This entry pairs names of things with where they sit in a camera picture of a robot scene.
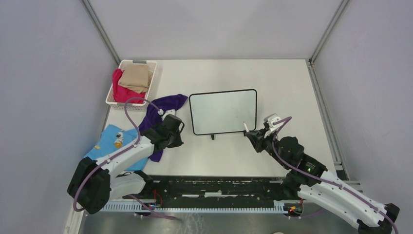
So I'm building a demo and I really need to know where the purple cable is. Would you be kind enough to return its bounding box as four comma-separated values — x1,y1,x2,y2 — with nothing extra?
72,97,164,213
271,116,399,234

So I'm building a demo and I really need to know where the white cable duct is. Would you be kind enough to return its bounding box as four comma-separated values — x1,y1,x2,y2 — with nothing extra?
100,201,288,214

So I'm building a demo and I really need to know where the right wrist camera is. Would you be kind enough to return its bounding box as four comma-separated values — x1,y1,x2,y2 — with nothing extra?
263,114,282,135

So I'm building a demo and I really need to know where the blue patterned cloth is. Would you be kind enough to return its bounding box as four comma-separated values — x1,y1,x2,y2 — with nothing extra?
84,124,137,160

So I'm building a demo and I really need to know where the black framed whiteboard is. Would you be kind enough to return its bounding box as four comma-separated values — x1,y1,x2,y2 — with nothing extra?
188,89,258,139

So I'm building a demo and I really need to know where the purple cloth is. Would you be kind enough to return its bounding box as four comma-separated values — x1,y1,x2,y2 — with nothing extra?
138,94,189,163

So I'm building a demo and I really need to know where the white marker pen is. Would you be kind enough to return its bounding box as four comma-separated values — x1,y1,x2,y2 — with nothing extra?
243,121,250,133

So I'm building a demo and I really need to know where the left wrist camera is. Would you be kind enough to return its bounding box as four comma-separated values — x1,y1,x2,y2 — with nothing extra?
162,109,176,118

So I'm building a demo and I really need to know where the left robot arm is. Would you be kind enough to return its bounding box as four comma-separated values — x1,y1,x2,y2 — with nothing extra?
67,115,185,214

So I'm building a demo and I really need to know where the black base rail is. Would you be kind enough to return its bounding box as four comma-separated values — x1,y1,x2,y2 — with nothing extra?
133,175,301,209

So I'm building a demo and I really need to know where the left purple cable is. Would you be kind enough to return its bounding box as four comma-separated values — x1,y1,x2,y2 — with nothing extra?
72,97,164,213

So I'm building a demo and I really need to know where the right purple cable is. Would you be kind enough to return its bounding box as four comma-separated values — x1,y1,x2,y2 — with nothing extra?
271,116,399,234

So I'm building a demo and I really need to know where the beige cloth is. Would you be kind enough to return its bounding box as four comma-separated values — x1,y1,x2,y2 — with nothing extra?
118,64,153,94

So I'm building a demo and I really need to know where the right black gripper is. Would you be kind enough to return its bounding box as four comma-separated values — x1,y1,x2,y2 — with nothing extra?
245,127,289,169

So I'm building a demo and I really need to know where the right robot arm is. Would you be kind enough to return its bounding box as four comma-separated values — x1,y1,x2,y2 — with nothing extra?
244,128,400,234

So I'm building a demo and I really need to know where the red cloth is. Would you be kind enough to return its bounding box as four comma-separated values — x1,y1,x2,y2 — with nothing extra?
112,69,146,103

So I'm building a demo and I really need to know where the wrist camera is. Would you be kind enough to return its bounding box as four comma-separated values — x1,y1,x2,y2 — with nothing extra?
162,109,176,118
263,114,282,135

